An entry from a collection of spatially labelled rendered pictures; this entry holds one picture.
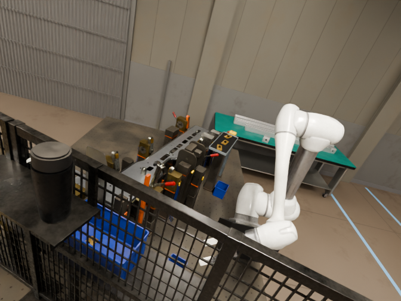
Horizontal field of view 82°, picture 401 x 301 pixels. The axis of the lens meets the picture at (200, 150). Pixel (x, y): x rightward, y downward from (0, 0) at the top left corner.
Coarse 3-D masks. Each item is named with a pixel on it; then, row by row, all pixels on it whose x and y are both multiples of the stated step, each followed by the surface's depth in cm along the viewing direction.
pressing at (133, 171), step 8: (192, 128) 225; (200, 128) 231; (184, 136) 206; (192, 136) 210; (168, 144) 186; (176, 144) 190; (184, 144) 194; (160, 152) 172; (168, 152) 175; (176, 152) 178; (144, 160) 158; (152, 160) 161; (160, 160) 163; (168, 160) 166; (176, 160) 170; (128, 168) 146; (136, 168) 148; (128, 176) 139; (136, 176) 141; (144, 176) 143; (152, 176) 145; (160, 176) 147; (120, 192) 126; (128, 200) 123
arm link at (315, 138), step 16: (320, 128) 110; (336, 128) 110; (304, 144) 118; (320, 144) 114; (304, 160) 123; (288, 176) 133; (304, 176) 131; (272, 192) 149; (288, 192) 137; (272, 208) 145; (288, 208) 141
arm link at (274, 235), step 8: (264, 224) 100; (272, 224) 97; (280, 224) 95; (288, 224) 95; (264, 232) 95; (272, 232) 94; (280, 232) 93; (288, 232) 93; (296, 232) 94; (264, 240) 94; (272, 240) 93; (280, 240) 93; (288, 240) 93; (272, 248) 96
